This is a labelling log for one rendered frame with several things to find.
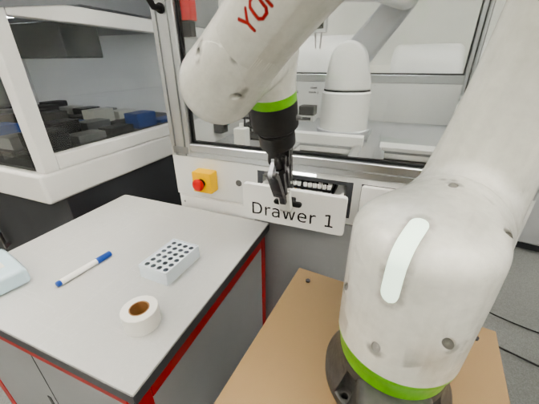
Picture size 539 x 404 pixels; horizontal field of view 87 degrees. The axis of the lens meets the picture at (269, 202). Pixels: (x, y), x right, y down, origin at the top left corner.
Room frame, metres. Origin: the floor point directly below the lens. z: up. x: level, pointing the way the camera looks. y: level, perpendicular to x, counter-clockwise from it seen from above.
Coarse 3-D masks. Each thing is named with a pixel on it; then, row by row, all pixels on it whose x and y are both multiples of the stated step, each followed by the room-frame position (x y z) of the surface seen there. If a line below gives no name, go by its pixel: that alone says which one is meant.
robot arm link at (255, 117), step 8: (296, 104) 0.54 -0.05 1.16; (256, 112) 0.52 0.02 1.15; (264, 112) 0.52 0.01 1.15; (272, 112) 0.51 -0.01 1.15; (280, 112) 0.52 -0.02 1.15; (288, 112) 0.52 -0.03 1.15; (296, 112) 0.54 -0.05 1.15; (256, 120) 0.53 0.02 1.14; (264, 120) 0.52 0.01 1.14; (272, 120) 0.52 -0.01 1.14; (280, 120) 0.52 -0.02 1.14; (288, 120) 0.53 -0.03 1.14; (296, 120) 0.55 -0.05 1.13; (256, 128) 0.54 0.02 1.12; (264, 128) 0.53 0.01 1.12; (272, 128) 0.52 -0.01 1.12; (280, 128) 0.52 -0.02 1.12; (288, 128) 0.53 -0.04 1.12; (264, 136) 0.53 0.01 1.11; (272, 136) 0.53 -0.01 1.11; (280, 136) 0.53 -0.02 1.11
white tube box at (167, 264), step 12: (180, 240) 0.65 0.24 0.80; (156, 252) 0.60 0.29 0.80; (168, 252) 0.60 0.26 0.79; (180, 252) 0.60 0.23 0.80; (192, 252) 0.60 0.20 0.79; (144, 264) 0.55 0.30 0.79; (156, 264) 0.55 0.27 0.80; (168, 264) 0.55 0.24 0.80; (180, 264) 0.56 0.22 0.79; (144, 276) 0.54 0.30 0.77; (156, 276) 0.52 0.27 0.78; (168, 276) 0.52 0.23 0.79
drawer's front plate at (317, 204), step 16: (256, 192) 0.73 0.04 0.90; (304, 192) 0.67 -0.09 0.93; (320, 192) 0.67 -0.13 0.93; (256, 208) 0.73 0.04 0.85; (272, 208) 0.71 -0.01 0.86; (304, 208) 0.67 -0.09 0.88; (320, 208) 0.66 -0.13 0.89; (336, 208) 0.64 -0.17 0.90; (288, 224) 0.69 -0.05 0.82; (304, 224) 0.67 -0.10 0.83; (320, 224) 0.66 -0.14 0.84; (336, 224) 0.64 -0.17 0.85
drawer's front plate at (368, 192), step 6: (366, 186) 0.71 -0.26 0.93; (372, 186) 0.71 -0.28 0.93; (366, 192) 0.70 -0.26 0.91; (372, 192) 0.70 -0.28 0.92; (378, 192) 0.69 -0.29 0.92; (384, 192) 0.69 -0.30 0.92; (360, 198) 0.71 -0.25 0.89; (366, 198) 0.70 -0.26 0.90; (372, 198) 0.70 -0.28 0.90; (360, 204) 0.71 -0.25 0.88
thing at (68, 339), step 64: (64, 256) 0.63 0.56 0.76; (128, 256) 0.63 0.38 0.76; (256, 256) 0.74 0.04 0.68; (0, 320) 0.42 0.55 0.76; (64, 320) 0.42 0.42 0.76; (192, 320) 0.42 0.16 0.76; (256, 320) 0.72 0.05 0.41; (0, 384) 0.50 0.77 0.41; (64, 384) 0.37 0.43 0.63; (128, 384) 0.29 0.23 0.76; (192, 384) 0.40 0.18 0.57
